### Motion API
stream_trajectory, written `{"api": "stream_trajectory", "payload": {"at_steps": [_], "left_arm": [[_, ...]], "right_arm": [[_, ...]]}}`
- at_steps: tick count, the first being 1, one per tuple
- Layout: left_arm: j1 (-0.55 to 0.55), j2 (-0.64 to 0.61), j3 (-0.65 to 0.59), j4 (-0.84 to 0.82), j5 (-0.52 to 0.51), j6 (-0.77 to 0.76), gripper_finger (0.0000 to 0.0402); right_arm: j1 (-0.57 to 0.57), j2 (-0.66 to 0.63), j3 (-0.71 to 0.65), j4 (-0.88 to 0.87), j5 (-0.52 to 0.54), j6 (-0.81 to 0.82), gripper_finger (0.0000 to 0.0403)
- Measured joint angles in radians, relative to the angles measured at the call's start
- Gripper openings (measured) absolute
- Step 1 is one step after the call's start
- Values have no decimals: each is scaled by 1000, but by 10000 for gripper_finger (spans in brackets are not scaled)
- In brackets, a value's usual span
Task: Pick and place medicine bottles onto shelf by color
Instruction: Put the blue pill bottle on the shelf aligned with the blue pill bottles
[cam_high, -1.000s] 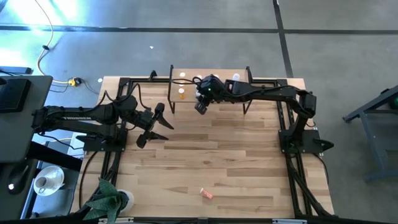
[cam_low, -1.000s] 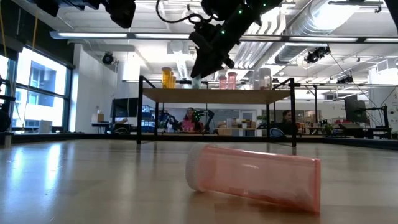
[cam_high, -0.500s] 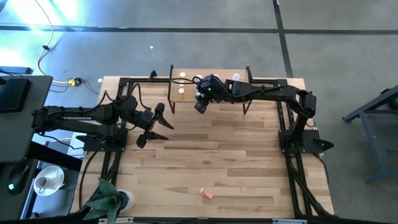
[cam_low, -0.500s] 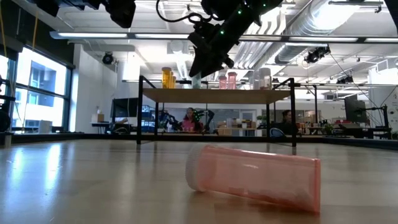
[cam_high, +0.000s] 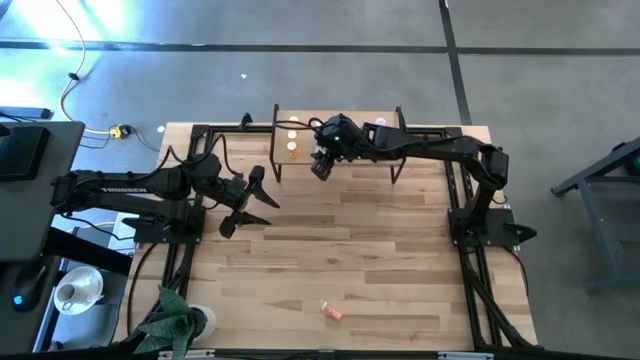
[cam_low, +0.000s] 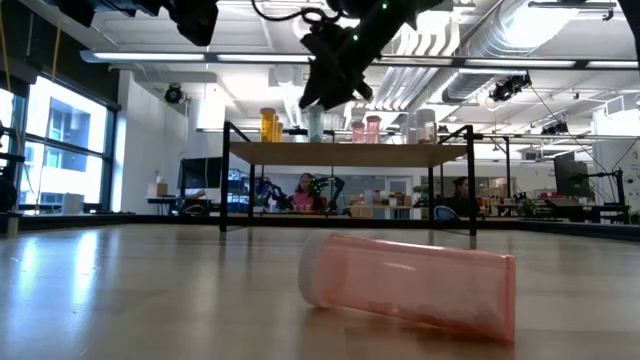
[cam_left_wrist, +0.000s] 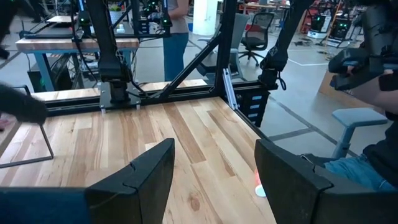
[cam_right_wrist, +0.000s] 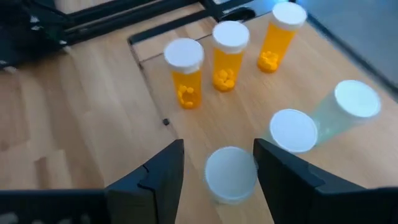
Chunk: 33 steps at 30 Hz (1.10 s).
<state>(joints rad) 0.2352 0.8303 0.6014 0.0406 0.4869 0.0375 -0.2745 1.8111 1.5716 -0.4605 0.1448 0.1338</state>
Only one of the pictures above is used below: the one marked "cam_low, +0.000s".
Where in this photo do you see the blue chair back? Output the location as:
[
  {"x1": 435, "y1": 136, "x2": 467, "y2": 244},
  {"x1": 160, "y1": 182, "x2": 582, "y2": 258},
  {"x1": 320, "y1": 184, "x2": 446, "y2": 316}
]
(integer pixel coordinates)
[{"x1": 433, "y1": 204, "x2": 459, "y2": 225}]

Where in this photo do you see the black monitor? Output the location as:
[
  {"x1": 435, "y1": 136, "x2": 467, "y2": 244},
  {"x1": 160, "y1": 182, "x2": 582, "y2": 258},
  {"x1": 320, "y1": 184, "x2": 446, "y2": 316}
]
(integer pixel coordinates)
[
  {"x1": 553, "y1": 158, "x2": 591, "y2": 199},
  {"x1": 178, "y1": 157, "x2": 225, "y2": 191}
]

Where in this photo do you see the silver air duct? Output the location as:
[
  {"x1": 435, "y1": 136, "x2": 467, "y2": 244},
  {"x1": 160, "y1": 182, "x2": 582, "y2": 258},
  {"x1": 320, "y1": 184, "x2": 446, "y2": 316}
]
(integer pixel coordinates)
[{"x1": 441, "y1": 0, "x2": 581, "y2": 105}]

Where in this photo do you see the yellow hanging strap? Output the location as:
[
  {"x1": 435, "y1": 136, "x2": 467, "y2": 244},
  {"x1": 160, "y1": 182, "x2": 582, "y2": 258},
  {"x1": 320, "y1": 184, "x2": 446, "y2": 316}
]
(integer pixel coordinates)
[{"x1": 49, "y1": 17, "x2": 64, "y2": 84}]

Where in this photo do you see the white box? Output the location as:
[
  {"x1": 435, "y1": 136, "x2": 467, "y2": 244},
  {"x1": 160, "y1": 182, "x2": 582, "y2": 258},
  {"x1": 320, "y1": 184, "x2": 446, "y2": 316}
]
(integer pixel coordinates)
[{"x1": 60, "y1": 192, "x2": 85, "y2": 215}]

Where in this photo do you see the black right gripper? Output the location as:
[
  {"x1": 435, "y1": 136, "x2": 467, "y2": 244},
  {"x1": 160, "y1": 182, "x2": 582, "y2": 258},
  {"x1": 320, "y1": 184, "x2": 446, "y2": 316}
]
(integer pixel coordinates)
[{"x1": 298, "y1": 9, "x2": 416, "y2": 112}]

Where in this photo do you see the clear bottle with pink pills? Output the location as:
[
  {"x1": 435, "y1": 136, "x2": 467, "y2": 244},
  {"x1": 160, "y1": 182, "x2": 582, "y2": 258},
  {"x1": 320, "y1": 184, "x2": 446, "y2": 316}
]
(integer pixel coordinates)
[{"x1": 415, "y1": 108, "x2": 438, "y2": 146}]

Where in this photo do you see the large window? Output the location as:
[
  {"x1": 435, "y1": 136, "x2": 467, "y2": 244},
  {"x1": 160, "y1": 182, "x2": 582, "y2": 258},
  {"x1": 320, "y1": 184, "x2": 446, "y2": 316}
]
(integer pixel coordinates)
[{"x1": 0, "y1": 74, "x2": 119, "y2": 211}]

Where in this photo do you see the wooden shelf black metal frame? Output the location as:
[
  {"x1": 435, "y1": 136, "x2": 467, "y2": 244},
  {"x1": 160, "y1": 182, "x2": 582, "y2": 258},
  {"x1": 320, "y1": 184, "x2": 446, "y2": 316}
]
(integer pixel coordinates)
[{"x1": 219, "y1": 121, "x2": 479, "y2": 236}]

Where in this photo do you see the green pill bottle white cap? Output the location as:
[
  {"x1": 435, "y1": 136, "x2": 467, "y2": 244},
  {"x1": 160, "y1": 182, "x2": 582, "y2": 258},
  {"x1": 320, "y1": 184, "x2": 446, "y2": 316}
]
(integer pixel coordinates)
[{"x1": 306, "y1": 103, "x2": 326, "y2": 144}]

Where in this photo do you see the black ceiling spotlight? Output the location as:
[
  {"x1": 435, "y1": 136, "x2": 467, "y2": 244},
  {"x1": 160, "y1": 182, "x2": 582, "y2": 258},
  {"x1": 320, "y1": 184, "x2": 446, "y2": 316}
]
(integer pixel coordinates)
[{"x1": 163, "y1": 83, "x2": 184, "y2": 105}]

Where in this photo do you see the person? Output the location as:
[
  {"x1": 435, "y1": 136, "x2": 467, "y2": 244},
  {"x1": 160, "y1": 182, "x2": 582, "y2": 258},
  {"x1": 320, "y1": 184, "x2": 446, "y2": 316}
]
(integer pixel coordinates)
[
  {"x1": 447, "y1": 175, "x2": 481, "y2": 217},
  {"x1": 292, "y1": 172, "x2": 326, "y2": 215}
]

